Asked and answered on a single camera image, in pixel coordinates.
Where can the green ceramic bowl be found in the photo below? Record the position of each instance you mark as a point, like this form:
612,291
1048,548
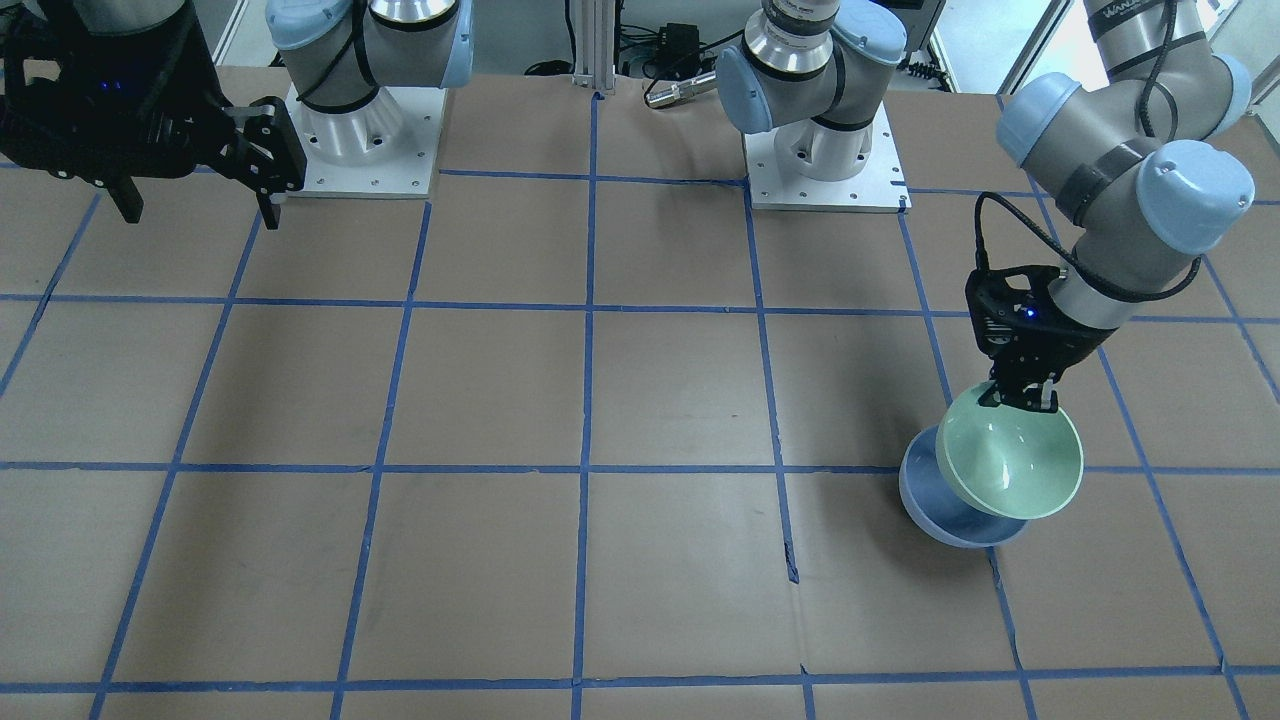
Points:
1009,462

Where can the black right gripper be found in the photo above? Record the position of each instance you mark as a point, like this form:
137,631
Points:
203,108

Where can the blue ceramic bowl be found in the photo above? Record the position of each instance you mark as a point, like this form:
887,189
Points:
938,511

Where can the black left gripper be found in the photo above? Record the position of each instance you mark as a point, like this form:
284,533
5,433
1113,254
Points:
1068,347

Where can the aluminium frame post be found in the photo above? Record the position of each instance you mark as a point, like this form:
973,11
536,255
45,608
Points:
594,44

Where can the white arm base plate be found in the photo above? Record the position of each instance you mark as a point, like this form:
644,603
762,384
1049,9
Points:
807,167
386,150

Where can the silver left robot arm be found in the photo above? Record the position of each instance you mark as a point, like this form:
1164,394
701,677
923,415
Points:
1133,166

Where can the brown paper table cover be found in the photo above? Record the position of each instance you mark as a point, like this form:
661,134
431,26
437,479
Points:
584,436

